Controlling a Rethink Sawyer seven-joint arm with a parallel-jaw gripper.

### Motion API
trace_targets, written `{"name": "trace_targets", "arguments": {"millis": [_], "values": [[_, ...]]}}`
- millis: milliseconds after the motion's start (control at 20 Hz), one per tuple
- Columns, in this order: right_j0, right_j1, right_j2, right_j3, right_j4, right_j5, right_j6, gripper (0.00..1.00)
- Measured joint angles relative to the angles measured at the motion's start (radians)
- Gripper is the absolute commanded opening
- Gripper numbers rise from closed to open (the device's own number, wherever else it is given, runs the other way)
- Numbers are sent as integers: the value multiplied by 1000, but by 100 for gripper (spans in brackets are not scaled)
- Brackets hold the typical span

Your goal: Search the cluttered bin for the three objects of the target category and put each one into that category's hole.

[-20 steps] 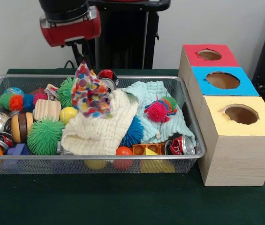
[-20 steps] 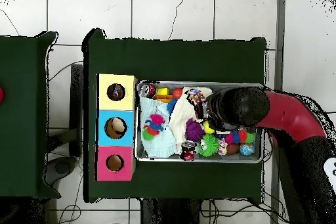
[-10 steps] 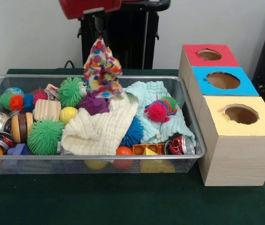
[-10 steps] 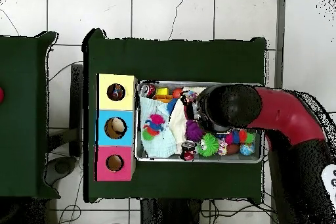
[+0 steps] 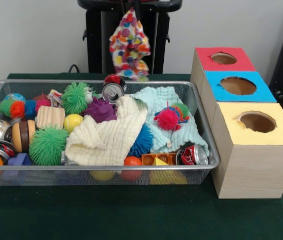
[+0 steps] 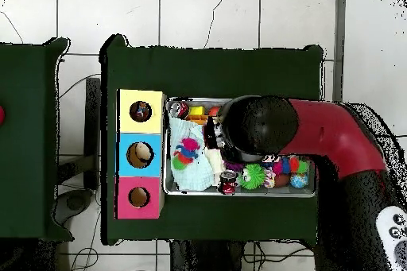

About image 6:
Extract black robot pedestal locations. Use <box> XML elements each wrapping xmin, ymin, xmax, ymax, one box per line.
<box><xmin>169</xmin><ymin>240</ymin><xmax>246</xmax><ymax>271</ymax></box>

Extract grey rounded floor base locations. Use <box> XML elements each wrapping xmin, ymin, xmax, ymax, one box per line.
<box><xmin>52</xmin><ymin>188</ymin><xmax>95</xmax><ymax>226</ymax></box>

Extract mint waffle cloth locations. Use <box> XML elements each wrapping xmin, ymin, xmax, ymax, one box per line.
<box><xmin>168</xmin><ymin>114</ymin><xmax>215</xmax><ymax>192</ymax></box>

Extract cream waffle cloth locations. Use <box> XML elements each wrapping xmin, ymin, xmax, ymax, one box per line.
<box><xmin>204</xmin><ymin>147</ymin><xmax>227</xmax><ymax>187</ymax></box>

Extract wooden box three holes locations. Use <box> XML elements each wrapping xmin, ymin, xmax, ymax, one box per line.
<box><xmin>114</xmin><ymin>88</ymin><xmax>167</xmax><ymax>220</ymax></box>

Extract uncrushed red soda can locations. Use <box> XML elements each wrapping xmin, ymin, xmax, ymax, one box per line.
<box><xmin>218</xmin><ymin>169</ymin><xmax>238</xmax><ymax>196</ymax></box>

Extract crushed red soda can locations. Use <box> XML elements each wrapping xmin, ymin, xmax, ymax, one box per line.
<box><xmin>169</xmin><ymin>101</ymin><xmax>191</xmax><ymax>120</ymax></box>

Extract multicoloured fuzzy caterpillar toy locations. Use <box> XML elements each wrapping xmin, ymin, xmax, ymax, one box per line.
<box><xmin>271</xmin><ymin>155</ymin><xmax>309</xmax><ymax>176</ymax></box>

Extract green puffer toy white face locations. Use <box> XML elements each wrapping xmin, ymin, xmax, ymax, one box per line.
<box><xmin>236</xmin><ymin>163</ymin><xmax>266</xmax><ymax>190</ymax></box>

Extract colourful patterned cloth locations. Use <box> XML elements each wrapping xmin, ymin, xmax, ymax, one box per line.
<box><xmin>263</xmin><ymin>167</ymin><xmax>277</xmax><ymax>188</ymax></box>
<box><xmin>130</xmin><ymin>102</ymin><xmax>151</xmax><ymax>122</ymax></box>

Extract dark green side table cloth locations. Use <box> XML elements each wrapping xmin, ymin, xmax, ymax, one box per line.
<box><xmin>0</xmin><ymin>37</ymin><xmax>74</xmax><ymax>242</ymax></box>

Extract silver wire mesh bin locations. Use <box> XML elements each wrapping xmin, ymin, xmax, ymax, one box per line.
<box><xmin>163</xmin><ymin>96</ymin><xmax>317</xmax><ymax>198</ymax></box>

